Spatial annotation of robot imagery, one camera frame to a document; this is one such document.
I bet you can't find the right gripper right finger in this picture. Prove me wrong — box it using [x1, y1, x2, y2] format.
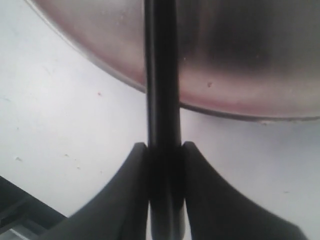
[182, 141, 307, 240]

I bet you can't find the round steel plate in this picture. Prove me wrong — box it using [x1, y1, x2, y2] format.
[28, 0, 320, 120]

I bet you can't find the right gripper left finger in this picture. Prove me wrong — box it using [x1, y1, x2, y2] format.
[39, 142, 148, 240]

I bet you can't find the black knife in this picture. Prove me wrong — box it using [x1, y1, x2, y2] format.
[144, 0, 185, 240]

